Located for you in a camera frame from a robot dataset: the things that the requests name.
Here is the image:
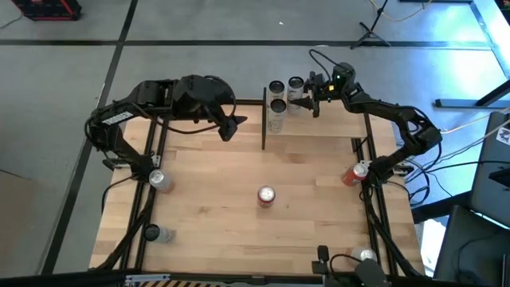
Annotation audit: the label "black floor cable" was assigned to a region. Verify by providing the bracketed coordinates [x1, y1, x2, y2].
[402, 157, 510, 208]

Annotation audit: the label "white floor cable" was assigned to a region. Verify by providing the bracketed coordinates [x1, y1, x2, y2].
[440, 105, 510, 135]

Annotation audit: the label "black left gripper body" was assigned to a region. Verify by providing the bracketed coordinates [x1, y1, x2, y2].
[175, 73, 237, 123]

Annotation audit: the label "black tripod stand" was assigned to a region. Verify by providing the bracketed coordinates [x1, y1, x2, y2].
[349, 0, 394, 51]

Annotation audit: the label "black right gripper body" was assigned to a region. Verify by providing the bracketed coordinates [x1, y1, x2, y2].
[306, 70, 339, 105]

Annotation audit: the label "dark grey furniture piece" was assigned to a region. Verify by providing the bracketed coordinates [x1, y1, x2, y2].
[433, 205, 510, 287]

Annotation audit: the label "black floor beam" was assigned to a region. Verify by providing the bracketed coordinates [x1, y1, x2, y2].
[412, 191, 473, 224]

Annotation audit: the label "black aluminium table frame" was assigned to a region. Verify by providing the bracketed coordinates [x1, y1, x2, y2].
[95, 96, 426, 280]

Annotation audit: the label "small black device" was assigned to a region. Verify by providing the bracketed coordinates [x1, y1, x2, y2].
[312, 245, 332, 276]

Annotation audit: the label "black desk leg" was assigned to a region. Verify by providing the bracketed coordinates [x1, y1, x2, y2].
[433, 79, 510, 109]

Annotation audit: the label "silver pink beverage can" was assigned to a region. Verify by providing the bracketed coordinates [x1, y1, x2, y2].
[147, 168, 175, 195]
[350, 246, 379, 264]

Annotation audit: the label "silver slim beverage can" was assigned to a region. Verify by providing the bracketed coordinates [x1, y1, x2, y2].
[143, 223, 176, 245]
[286, 76, 306, 113]
[267, 79, 287, 103]
[267, 98, 288, 135]

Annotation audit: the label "red and black crate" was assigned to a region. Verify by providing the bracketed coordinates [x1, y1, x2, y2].
[10, 0, 83, 22]

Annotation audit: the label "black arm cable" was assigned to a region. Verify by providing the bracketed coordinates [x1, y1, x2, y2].
[153, 113, 222, 136]
[308, 47, 343, 81]

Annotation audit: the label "dark grey rounded object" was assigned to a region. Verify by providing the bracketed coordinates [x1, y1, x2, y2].
[353, 258, 394, 287]

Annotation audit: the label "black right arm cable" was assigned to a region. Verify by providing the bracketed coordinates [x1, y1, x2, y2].
[308, 47, 343, 81]

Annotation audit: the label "dark grey panel white sticker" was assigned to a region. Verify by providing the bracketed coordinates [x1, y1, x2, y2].
[469, 111, 510, 228]

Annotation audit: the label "yellow cable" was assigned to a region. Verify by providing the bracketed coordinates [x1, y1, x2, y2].
[368, 0, 434, 23]

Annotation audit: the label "red Fanta strawberry can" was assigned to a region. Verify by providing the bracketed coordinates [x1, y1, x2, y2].
[341, 162, 370, 187]
[257, 184, 277, 209]

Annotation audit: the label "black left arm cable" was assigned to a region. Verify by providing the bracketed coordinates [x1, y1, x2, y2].
[153, 113, 222, 136]

